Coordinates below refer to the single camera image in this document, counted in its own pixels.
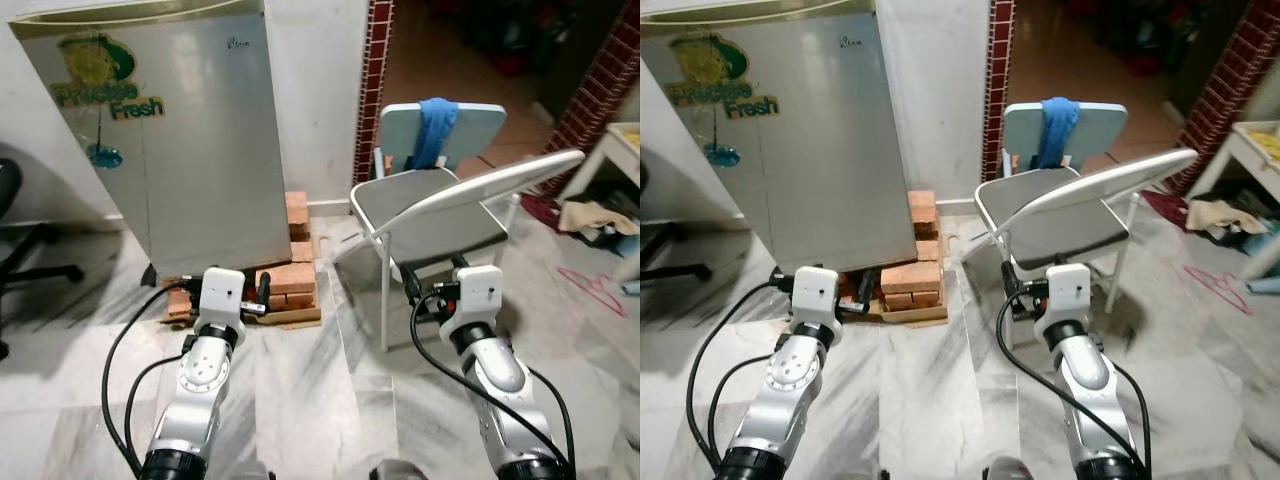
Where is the silver mini fridge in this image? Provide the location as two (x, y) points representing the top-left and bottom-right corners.
(640, 0), (908, 275)
(10, 0), (293, 283)

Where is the red brick stack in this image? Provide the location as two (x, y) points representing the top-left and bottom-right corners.
(865, 190), (946, 316)
(165, 190), (319, 321)

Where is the grey metal folding chair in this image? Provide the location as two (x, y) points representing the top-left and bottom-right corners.
(348, 149), (587, 353)
(974, 147), (1200, 351)

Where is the dark red mat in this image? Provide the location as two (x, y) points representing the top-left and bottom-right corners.
(1139, 189), (1193, 232)
(519, 192), (567, 232)

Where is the blue cloth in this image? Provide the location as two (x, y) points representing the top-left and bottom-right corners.
(411, 97), (460, 172)
(1037, 97), (1082, 170)

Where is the red clothes hanger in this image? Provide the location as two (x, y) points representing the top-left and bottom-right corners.
(1184, 264), (1252, 317)
(557, 264), (628, 320)

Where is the light blue chair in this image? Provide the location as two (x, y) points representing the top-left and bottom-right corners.
(1002, 100), (1129, 183)
(377, 100), (508, 183)

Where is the beige cloth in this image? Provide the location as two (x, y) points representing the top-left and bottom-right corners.
(557, 199), (641, 238)
(1184, 197), (1267, 242)

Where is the light blue container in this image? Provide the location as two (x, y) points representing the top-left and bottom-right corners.
(1244, 220), (1280, 292)
(614, 240), (641, 297)

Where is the white side table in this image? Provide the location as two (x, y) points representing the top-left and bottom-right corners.
(558, 121), (641, 203)
(1188, 119), (1280, 203)

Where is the black office chair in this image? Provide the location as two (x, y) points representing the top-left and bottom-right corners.
(0, 158), (87, 363)

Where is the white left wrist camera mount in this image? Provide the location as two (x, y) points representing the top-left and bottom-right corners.
(791, 265), (841, 333)
(197, 267), (247, 333)

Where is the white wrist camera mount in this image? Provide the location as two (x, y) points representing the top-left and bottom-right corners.
(454, 264), (505, 337)
(1042, 262), (1092, 333)
(197, 267), (247, 333)
(791, 265), (841, 333)

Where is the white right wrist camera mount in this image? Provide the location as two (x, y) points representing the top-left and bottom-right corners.
(454, 264), (505, 337)
(1042, 262), (1092, 333)

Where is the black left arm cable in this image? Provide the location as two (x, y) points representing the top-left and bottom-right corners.
(100, 282), (201, 477)
(706, 352), (776, 467)
(684, 279), (796, 473)
(124, 352), (191, 471)

